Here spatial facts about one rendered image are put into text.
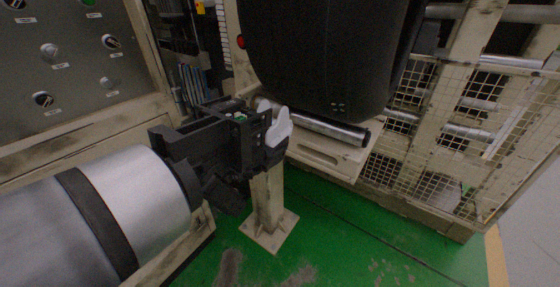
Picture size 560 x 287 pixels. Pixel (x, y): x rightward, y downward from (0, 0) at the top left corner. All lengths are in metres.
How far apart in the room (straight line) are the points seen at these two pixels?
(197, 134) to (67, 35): 0.59
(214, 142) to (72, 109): 0.60
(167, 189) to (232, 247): 1.20
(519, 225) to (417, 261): 0.75
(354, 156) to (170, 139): 0.42
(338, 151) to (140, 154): 0.42
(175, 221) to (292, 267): 1.13
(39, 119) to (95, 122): 0.10
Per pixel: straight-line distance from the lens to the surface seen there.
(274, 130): 0.28
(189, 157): 0.20
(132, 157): 0.19
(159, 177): 0.18
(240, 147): 0.22
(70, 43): 0.75
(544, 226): 2.09
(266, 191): 1.03
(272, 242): 1.33
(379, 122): 0.80
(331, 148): 0.53
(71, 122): 0.79
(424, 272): 1.46
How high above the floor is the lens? 1.19
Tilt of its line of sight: 33 degrees down
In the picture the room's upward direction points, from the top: straight up
